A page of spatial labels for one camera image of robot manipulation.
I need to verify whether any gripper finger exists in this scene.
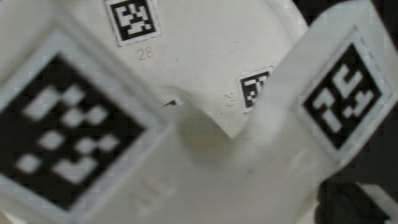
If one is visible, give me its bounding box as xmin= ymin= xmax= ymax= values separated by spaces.
xmin=314 ymin=178 xmax=398 ymax=224

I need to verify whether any white cross-shaped table base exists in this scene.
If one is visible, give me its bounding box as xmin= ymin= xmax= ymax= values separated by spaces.
xmin=0 ymin=0 xmax=398 ymax=224

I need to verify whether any white round table top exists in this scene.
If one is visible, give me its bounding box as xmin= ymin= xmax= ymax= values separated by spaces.
xmin=58 ymin=0 xmax=307 ymax=135

